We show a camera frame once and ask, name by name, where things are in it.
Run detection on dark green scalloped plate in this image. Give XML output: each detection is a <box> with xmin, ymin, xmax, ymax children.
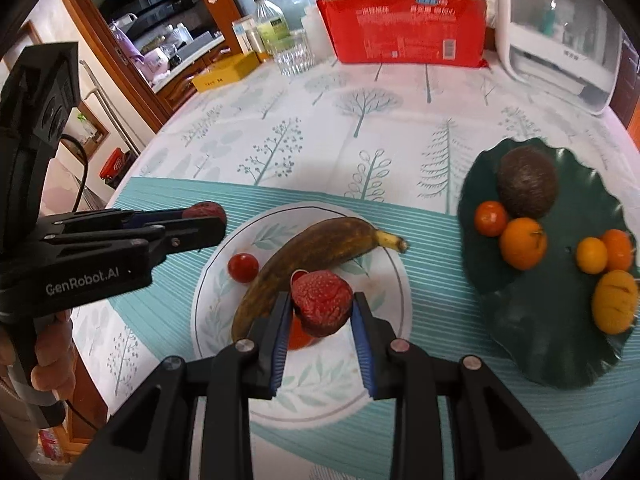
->
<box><xmin>457</xmin><ymin>137</ymin><xmax>640</xmax><ymax>390</ymax></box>

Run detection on black cable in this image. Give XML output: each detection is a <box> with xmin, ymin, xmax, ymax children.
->
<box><xmin>60</xmin><ymin>135</ymin><xmax>91</xmax><ymax>213</ymax></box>

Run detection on small yellow tomato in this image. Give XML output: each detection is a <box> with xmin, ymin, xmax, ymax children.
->
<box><xmin>575</xmin><ymin>237</ymin><xmax>609</xmax><ymax>275</ymax></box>

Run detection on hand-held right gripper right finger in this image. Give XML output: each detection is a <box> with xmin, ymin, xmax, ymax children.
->
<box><xmin>350</xmin><ymin>292</ymin><xmax>581</xmax><ymax>480</ymax></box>

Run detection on orange tomato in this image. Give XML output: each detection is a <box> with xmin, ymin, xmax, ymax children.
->
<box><xmin>499</xmin><ymin>217</ymin><xmax>548</xmax><ymax>271</ymax></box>

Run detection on yellow flat box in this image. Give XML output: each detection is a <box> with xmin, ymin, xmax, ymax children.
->
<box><xmin>192</xmin><ymin>51</ymin><xmax>261</xmax><ymax>93</ymax></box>

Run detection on wooden kitchen cabinet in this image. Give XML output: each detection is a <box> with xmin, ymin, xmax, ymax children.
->
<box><xmin>155</xmin><ymin>55</ymin><xmax>236</xmax><ymax>111</ymax></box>

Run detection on orange tangerine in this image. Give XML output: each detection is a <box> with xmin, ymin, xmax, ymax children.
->
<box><xmin>600</xmin><ymin>229</ymin><xmax>634</xmax><ymax>272</ymax></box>

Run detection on green label plastic bottle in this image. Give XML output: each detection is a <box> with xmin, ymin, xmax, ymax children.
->
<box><xmin>252</xmin><ymin>0</ymin><xmax>291</xmax><ymax>56</ymax></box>

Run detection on white printed plate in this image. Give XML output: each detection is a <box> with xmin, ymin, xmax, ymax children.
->
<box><xmin>191</xmin><ymin>201</ymin><xmax>413</xmax><ymax>429</ymax></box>

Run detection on white carton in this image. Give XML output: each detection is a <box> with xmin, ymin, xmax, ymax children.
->
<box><xmin>231</xmin><ymin>15</ymin><xmax>258</xmax><ymax>53</ymax></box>

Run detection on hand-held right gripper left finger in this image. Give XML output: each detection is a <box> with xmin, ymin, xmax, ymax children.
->
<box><xmin>65</xmin><ymin>290</ymin><xmax>293</xmax><ymax>480</ymax></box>

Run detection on white countertop appliance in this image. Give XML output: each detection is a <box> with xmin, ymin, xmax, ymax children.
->
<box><xmin>495</xmin><ymin>0</ymin><xmax>628</xmax><ymax>116</ymax></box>

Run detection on clear glass cup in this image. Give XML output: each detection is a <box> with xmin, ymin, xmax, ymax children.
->
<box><xmin>270</xmin><ymin>30</ymin><xmax>316</xmax><ymax>77</ymax></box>

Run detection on tall wooden wall cabinet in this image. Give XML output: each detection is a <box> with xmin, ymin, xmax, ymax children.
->
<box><xmin>611</xmin><ymin>35</ymin><xmax>640</xmax><ymax>131</ymax></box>

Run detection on dark brown avocado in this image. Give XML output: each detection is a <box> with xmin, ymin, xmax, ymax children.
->
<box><xmin>496</xmin><ymin>148</ymin><xmax>558</xmax><ymax>220</ymax></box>

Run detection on red container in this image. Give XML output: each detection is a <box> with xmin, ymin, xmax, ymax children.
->
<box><xmin>99</xmin><ymin>147</ymin><xmax>128</xmax><ymax>181</ymax></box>

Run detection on small red tomato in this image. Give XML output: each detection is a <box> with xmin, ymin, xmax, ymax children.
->
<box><xmin>227</xmin><ymin>253</ymin><xmax>260</xmax><ymax>282</ymax></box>

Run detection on person's left hand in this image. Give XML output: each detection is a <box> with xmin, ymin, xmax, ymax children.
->
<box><xmin>29</xmin><ymin>309</ymin><xmax>77</xmax><ymax>392</ymax></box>

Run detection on yellow striped melon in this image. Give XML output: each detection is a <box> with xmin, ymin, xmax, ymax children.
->
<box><xmin>592</xmin><ymin>270</ymin><xmax>639</xmax><ymax>335</ymax></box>

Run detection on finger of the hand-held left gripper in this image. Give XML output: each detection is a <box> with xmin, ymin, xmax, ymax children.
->
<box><xmin>42</xmin><ymin>217</ymin><xmax>227</xmax><ymax>266</ymax></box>
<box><xmin>42</xmin><ymin>204</ymin><xmax>193</xmax><ymax>235</ymax></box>

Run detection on brown spotted banana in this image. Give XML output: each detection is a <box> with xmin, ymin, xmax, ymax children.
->
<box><xmin>231</xmin><ymin>216</ymin><xmax>410</xmax><ymax>341</ymax></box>

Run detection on red paper cup package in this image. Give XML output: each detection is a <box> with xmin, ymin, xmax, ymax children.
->
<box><xmin>305</xmin><ymin>0</ymin><xmax>496</xmax><ymax>68</ymax></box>

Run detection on tree print tablecloth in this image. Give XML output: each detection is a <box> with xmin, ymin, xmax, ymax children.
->
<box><xmin>65</xmin><ymin>55</ymin><xmax>640</xmax><ymax>480</ymax></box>

